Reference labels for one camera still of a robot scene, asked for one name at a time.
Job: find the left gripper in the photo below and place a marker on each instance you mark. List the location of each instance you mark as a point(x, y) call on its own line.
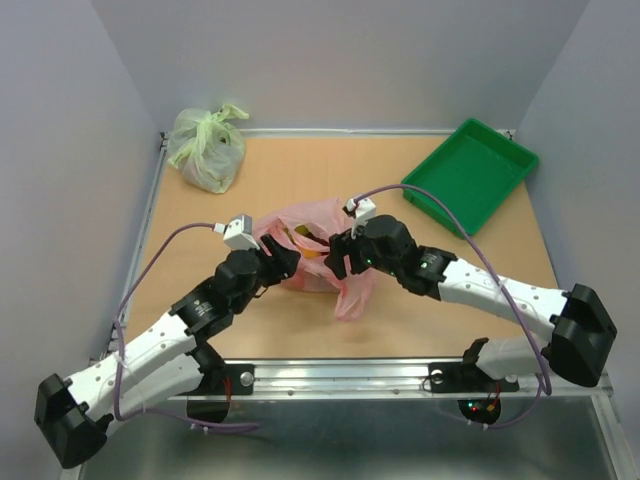
point(284, 260)

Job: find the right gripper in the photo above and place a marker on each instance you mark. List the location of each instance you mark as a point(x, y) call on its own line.
point(338, 248)

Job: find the pink plastic bag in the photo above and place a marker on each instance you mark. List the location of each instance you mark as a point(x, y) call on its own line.
point(324, 219)

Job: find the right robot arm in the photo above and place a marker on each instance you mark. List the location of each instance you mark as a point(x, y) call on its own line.
point(566, 332)

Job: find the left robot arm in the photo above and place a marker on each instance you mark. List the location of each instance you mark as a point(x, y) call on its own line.
point(76, 414)

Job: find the yellow fruit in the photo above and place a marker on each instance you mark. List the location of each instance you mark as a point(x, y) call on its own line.
point(303, 230)

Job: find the green plastic bag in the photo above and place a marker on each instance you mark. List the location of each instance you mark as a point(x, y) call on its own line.
point(206, 148)

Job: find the green plastic tray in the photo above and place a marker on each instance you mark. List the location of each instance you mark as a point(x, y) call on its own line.
point(471, 174)

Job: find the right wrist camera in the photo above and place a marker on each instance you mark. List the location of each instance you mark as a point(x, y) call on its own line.
point(360, 210)

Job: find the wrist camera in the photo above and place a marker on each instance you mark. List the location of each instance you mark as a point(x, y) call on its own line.
point(360, 210)
point(237, 233)

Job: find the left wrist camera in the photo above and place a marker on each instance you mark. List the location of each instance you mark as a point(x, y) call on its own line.
point(237, 233)

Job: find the aluminium mounting rail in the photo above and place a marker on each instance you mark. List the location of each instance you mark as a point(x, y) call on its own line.
point(377, 419)

